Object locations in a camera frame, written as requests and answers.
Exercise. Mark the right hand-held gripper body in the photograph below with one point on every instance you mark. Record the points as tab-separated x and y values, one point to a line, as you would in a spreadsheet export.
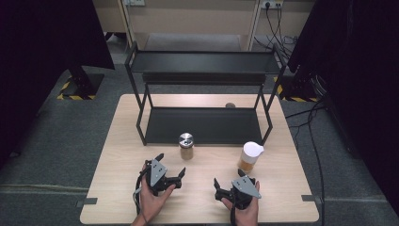
246	188

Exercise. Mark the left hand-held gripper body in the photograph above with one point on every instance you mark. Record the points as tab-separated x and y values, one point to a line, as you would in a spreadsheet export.
158	172

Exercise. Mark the amber jar with white lid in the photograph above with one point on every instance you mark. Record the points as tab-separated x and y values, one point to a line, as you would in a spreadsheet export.
249	155

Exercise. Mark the glass spice jar metal lid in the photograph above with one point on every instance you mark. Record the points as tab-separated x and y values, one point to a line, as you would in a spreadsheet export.
186	147

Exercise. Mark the black metal two-tier rack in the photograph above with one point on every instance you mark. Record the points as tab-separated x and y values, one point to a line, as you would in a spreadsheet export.
204	125

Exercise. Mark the person's right hand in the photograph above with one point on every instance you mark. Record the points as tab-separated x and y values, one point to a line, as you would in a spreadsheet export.
247	216

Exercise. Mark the person's left hand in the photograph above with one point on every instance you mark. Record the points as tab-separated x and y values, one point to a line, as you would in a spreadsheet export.
152	204

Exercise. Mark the grey tape strip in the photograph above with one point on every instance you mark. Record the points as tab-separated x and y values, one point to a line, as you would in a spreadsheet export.
311	198
87	201

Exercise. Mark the small brown round knob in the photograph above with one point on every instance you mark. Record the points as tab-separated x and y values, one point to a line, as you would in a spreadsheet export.
230	105

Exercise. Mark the black stand base striped tape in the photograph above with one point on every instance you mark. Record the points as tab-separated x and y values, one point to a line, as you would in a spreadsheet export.
81	84
298	91

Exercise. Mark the dark curtain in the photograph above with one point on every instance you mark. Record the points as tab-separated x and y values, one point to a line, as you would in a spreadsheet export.
360	62
47	47

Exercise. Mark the white wall socket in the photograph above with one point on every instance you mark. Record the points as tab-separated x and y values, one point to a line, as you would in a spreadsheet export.
272	3
135	2

